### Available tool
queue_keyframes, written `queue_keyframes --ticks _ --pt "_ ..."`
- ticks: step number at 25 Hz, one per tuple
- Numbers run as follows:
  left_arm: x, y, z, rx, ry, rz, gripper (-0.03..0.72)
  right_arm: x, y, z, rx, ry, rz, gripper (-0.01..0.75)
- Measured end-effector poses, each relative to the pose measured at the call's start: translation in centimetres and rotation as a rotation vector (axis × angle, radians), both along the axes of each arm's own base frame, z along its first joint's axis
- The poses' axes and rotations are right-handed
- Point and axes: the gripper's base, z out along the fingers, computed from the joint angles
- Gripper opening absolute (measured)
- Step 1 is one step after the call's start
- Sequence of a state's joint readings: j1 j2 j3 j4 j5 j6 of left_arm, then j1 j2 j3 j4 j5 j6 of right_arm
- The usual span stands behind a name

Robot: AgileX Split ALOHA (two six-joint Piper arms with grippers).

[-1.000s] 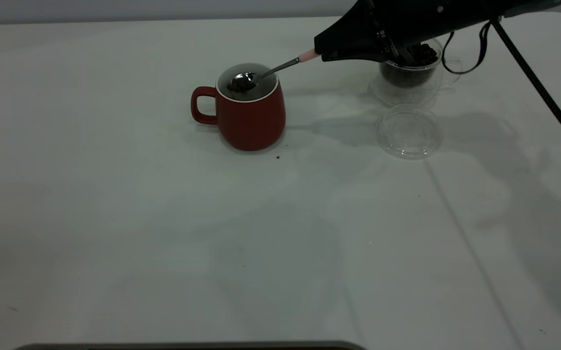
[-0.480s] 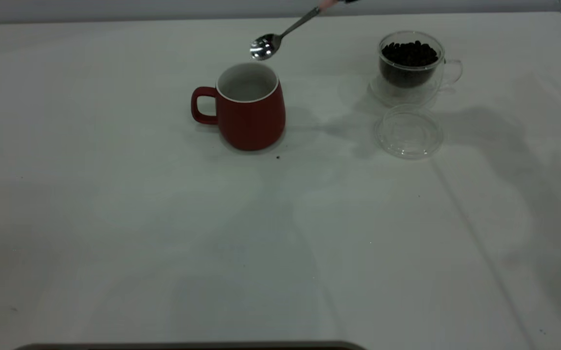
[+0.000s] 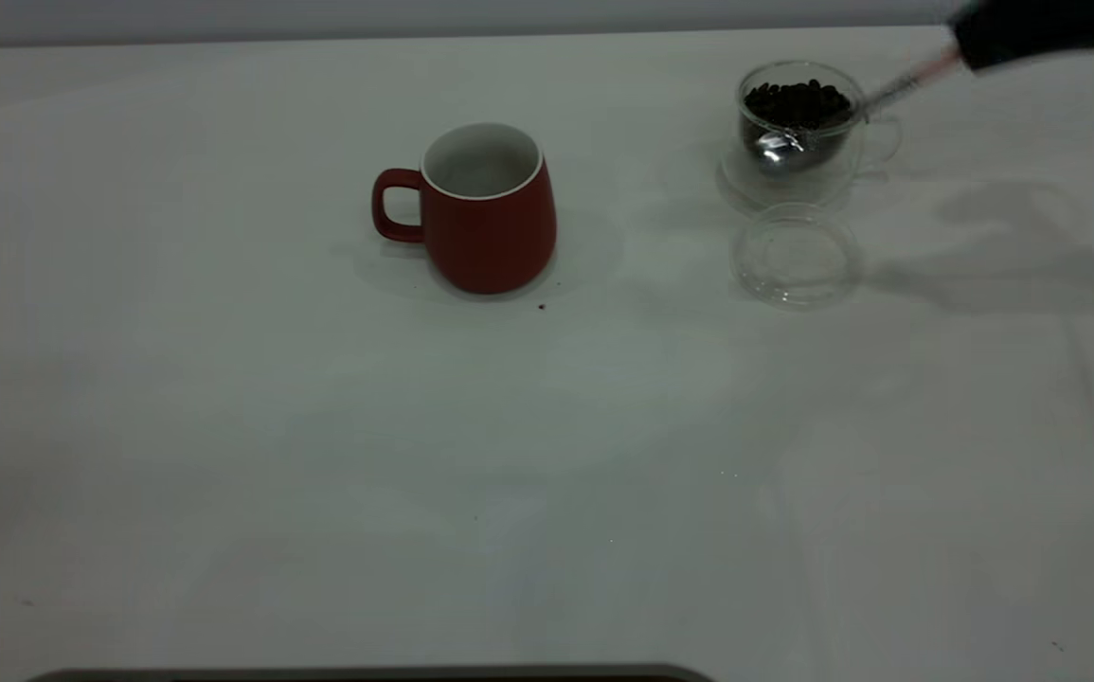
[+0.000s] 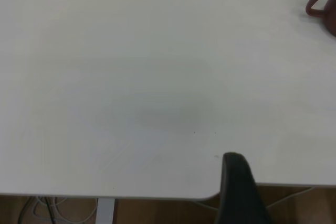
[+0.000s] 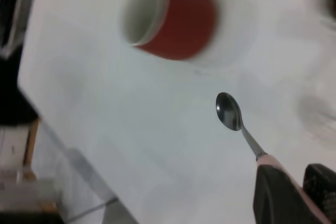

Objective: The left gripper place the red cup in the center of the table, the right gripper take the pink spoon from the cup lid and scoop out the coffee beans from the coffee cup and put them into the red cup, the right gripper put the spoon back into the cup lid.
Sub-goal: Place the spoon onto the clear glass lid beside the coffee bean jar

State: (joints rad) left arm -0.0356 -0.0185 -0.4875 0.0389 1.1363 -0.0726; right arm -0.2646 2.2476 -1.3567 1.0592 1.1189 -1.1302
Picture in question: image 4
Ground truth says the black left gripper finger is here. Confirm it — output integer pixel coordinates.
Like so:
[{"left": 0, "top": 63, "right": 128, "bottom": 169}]
[{"left": 214, "top": 152, "right": 271, "bottom": 224}]

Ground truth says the red ceramic mug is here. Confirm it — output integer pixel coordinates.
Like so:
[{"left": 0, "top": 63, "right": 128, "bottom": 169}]
[{"left": 306, "top": 0, "right": 336, "bottom": 37}]

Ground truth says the grey metal table leg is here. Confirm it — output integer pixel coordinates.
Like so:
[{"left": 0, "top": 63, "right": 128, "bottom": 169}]
[{"left": 96, "top": 198, "right": 116, "bottom": 224}]

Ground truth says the thin white cable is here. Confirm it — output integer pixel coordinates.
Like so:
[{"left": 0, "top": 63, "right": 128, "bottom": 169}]
[{"left": 195, "top": 186, "right": 313, "bottom": 211}]

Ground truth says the looped white cable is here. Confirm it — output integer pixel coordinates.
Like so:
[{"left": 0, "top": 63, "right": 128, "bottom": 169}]
[{"left": 33, "top": 196, "right": 98, "bottom": 222}]

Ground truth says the black cable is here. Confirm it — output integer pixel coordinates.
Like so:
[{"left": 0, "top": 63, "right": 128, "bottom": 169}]
[{"left": 17, "top": 196, "right": 58, "bottom": 224}]

